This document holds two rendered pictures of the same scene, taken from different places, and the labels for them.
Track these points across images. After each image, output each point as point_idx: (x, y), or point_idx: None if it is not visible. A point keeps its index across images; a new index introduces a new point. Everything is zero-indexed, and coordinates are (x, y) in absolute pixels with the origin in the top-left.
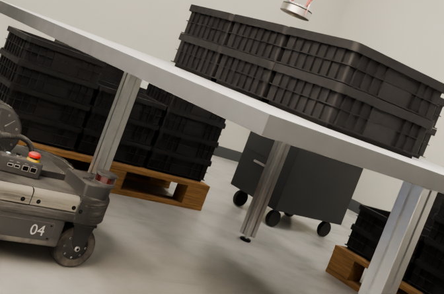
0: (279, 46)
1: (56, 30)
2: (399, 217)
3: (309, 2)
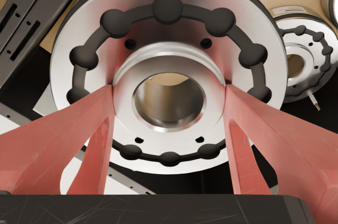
0: (201, 181)
1: None
2: None
3: (249, 144)
